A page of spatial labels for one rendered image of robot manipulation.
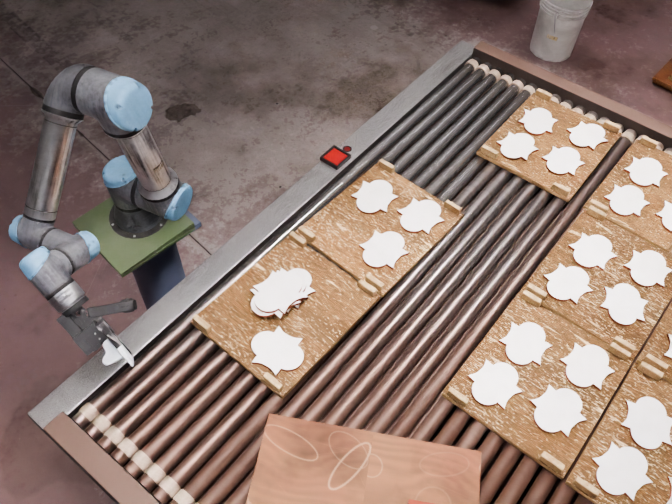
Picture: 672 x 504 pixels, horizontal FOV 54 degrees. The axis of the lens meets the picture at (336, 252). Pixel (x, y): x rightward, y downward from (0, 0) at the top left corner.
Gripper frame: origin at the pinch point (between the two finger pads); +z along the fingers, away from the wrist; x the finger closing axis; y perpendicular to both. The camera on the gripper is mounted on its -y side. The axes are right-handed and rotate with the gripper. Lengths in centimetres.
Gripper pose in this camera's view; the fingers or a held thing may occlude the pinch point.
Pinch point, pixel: (135, 361)
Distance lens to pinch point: 171.1
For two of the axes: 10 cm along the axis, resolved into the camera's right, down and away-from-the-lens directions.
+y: -7.3, 6.2, -2.9
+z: 6.0, 7.8, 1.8
